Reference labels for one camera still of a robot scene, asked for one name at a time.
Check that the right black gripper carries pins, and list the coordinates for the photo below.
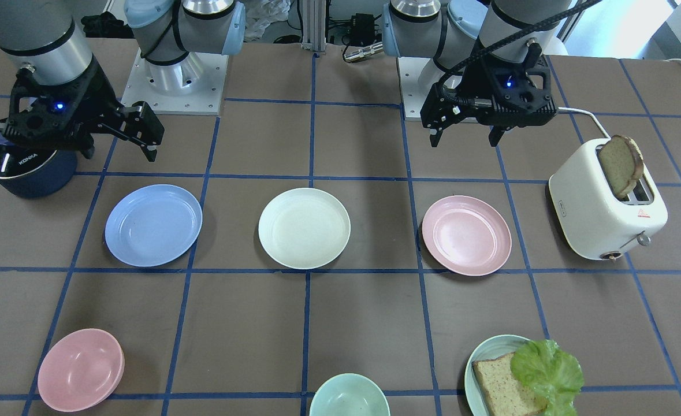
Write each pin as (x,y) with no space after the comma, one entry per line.
(95,92)

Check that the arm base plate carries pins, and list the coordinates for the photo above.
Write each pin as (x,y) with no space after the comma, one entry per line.
(416,76)
(193,86)

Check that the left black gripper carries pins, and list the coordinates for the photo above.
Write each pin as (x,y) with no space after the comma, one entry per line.
(472,80)

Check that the mint green bowl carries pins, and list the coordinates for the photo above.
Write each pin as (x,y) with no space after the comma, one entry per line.
(349,394)

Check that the dark blue cooking pot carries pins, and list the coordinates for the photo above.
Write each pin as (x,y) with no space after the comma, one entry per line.
(34,173)

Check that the bread slice in toaster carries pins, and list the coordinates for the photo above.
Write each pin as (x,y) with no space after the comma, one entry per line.
(622,164)

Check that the green lettuce leaf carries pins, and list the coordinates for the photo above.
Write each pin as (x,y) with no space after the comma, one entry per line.
(550,373)

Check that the blue plate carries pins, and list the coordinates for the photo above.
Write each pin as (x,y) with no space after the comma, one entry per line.
(153,225)

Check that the white plate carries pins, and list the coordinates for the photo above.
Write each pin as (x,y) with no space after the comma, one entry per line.
(304,228)

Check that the pink bowl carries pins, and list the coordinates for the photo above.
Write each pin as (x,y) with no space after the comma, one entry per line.
(81,370)

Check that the aluminium frame post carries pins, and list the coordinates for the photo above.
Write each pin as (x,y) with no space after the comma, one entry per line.
(314,25)

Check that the pink plate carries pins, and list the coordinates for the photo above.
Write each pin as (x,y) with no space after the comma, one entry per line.
(466,235)

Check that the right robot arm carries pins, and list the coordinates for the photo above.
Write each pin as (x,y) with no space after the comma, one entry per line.
(46,36)

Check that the bread slice on plate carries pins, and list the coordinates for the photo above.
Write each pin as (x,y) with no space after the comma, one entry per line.
(504,394)

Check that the white toaster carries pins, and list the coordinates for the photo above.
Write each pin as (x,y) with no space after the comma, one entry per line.
(596,224)

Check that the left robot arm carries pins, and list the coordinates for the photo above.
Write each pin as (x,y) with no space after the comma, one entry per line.
(455,34)

